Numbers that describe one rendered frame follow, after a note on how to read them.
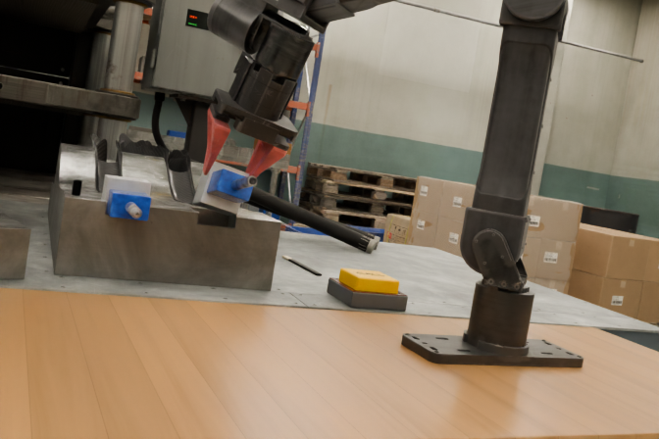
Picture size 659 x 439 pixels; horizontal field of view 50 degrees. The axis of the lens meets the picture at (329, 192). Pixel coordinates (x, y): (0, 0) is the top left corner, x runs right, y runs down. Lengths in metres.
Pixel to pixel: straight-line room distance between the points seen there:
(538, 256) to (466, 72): 4.31
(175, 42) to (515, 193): 1.15
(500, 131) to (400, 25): 7.65
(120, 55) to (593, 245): 4.27
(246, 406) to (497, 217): 0.35
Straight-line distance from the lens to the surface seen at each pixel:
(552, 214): 4.81
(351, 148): 8.12
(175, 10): 1.76
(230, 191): 0.85
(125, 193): 0.83
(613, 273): 5.35
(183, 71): 1.75
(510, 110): 0.77
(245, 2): 0.88
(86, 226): 0.86
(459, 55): 8.71
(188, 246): 0.88
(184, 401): 0.53
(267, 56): 0.84
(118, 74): 1.60
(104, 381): 0.55
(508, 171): 0.76
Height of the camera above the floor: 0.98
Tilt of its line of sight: 3 degrees down
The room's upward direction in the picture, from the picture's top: 9 degrees clockwise
